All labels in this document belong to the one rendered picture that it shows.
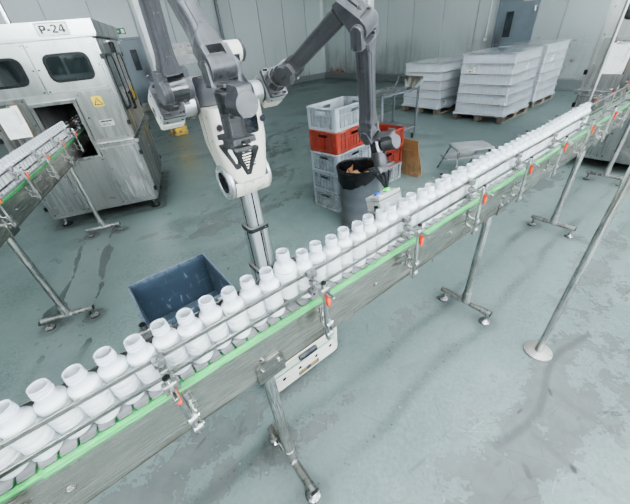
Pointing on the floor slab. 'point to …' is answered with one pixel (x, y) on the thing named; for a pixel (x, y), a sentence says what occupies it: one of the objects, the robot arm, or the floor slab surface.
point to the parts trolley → (394, 103)
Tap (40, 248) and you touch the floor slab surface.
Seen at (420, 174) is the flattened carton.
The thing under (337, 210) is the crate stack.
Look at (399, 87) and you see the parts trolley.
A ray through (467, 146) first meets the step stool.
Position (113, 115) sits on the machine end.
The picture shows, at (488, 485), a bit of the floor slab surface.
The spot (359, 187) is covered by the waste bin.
